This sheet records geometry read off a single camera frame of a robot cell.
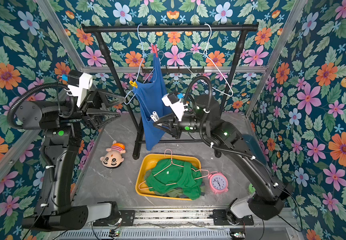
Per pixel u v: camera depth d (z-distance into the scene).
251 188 0.78
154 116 0.49
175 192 0.74
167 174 0.80
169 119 0.46
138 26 0.53
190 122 0.46
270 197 0.38
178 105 0.45
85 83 0.36
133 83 0.56
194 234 0.73
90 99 0.41
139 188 0.80
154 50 0.86
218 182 0.84
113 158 0.86
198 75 0.98
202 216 0.75
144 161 0.87
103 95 0.44
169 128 0.48
